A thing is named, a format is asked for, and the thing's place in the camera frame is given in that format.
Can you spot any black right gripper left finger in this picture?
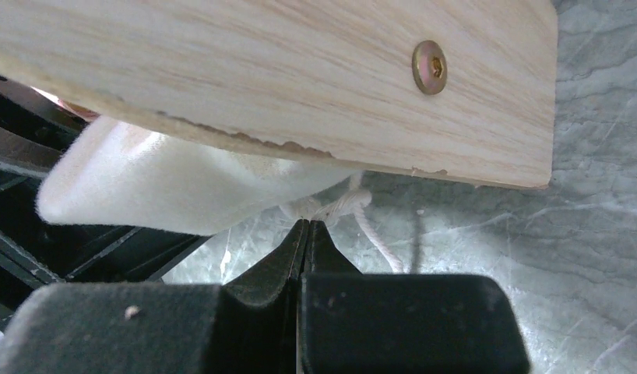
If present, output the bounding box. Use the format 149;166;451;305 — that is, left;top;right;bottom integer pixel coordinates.
0;220;309;373

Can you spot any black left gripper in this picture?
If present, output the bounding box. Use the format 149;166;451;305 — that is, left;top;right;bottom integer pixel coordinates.
0;76;204;330

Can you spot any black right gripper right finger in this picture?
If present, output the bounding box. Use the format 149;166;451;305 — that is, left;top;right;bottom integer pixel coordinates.
297;221;531;373

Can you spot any pink unicorn print mattress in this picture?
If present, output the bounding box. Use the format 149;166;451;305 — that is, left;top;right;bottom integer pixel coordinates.
34;115;405;274

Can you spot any wooden pet bed frame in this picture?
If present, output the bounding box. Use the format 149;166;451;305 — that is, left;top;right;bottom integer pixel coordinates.
0;1;558;189

